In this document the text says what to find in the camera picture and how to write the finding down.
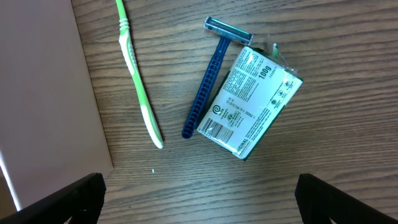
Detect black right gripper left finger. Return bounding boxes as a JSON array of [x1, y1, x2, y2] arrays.
[[1, 173, 106, 224]]

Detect green white toothbrush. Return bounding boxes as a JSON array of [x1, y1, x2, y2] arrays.
[[116, 0, 164, 149]]

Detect green white soap bar pack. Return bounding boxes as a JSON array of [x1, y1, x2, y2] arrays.
[[197, 47, 303, 160]]

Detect blue disposable razor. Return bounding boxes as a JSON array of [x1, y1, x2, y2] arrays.
[[182, 17, 254, 139]]

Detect pink cardboard box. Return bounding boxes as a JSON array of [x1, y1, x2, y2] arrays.
[[1, 0, 113, 210]]

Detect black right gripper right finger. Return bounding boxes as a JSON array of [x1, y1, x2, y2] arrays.
[[295, 174, 397, 224]]

